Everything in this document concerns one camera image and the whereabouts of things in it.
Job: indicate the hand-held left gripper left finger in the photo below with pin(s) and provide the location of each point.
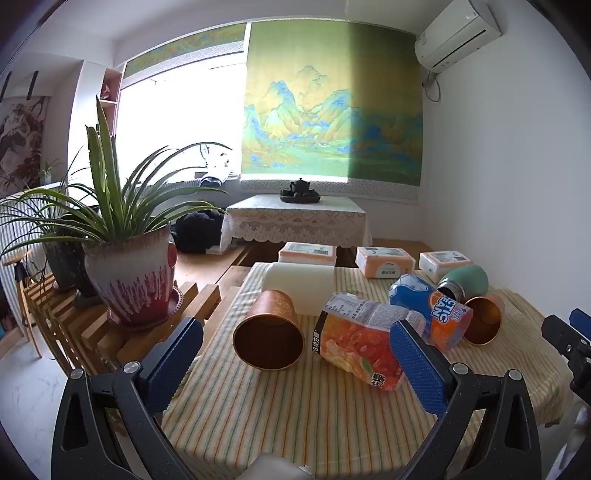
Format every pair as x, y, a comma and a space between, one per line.
170, 367

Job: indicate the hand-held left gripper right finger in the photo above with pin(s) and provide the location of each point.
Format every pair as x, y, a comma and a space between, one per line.
419, 367

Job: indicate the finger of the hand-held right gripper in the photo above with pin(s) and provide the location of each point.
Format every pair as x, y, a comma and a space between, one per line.
564, 336
581, 319

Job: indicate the brown paper cup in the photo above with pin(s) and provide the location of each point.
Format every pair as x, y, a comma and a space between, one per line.
272, 330
485, 318

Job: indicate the blue orange soda can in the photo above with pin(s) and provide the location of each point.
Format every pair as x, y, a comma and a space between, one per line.
427, 302

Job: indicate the orange juice bottle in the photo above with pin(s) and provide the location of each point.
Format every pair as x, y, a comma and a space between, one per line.
358, 341

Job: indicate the wooden plant stand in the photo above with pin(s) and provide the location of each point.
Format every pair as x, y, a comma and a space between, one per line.
87, 337

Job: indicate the green thermos bottle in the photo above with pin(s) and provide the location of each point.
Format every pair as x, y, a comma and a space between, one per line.
466, 282

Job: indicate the large potted green plant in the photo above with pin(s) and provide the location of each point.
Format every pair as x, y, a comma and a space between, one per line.
131, 272

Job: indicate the orange tissue pack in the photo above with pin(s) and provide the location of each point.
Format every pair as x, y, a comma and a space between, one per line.
445, 264
384, 262
307, 253

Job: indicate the striped tablecloth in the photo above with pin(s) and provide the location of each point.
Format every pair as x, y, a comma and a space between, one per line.
295, 415

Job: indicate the black bag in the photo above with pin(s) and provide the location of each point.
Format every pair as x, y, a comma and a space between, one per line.
198, 230

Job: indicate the white paper roll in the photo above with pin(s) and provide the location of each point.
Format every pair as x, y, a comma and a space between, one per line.
300, 284

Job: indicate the small dark potted plant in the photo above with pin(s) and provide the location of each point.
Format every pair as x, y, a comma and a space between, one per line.
62, 263

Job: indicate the low table with lace cloth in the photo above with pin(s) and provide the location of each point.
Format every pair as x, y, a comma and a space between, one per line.
295, 221

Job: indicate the folded cloth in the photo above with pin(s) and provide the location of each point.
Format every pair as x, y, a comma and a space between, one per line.
217, 179

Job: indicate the black tea set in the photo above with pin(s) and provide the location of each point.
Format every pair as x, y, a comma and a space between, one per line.
300, 191

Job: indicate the white air conditioner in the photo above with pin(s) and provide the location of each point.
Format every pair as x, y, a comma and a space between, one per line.
457, 39

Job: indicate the ink painting wall scroll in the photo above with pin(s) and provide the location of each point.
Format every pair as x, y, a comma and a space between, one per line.
21, 143

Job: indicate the green landscape wall hanging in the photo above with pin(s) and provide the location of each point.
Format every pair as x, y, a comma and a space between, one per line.
332, 110

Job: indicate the white wall shelf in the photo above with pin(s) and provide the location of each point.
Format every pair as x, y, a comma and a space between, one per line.
110, 92

